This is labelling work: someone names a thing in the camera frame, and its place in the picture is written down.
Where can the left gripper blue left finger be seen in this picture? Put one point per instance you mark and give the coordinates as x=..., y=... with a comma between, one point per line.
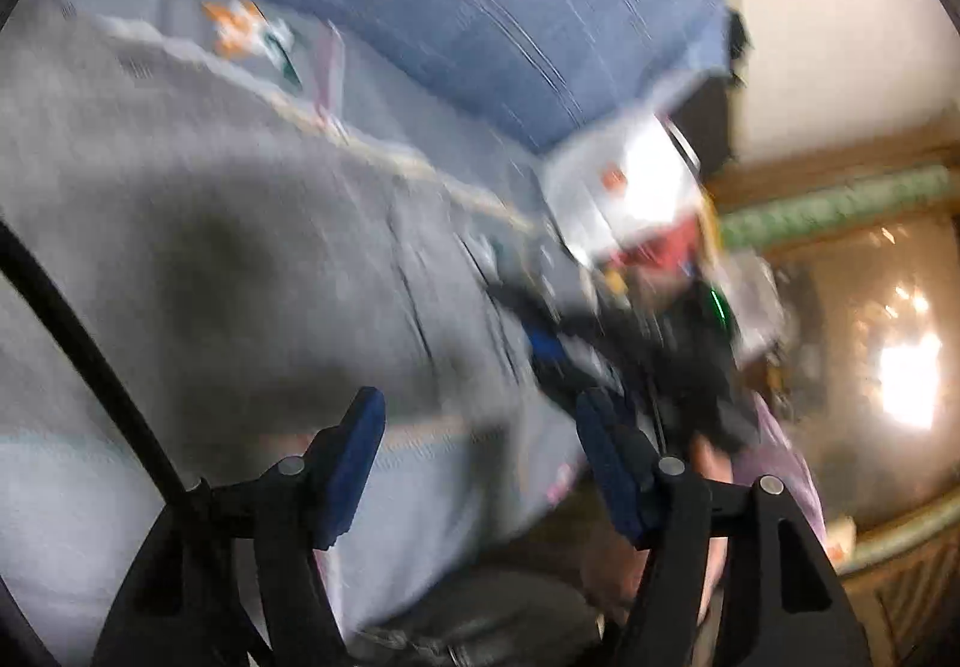
x=228, y=575

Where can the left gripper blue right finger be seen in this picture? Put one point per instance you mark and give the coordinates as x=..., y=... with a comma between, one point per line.
x=784, y=604

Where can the grey denim pants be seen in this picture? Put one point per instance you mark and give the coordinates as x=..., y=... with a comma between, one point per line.
x=243, y=276

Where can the red plastic bag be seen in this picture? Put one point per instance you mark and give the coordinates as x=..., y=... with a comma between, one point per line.
x=671, y=250

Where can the pink grey garment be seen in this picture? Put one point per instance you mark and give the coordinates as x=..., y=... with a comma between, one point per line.
x=775, y=455

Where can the grey patterned bed sheet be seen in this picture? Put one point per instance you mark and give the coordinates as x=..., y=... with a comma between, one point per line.
x=440, y=495

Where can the white paper shopping bag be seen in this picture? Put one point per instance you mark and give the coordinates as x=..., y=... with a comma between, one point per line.
x=620, y=182

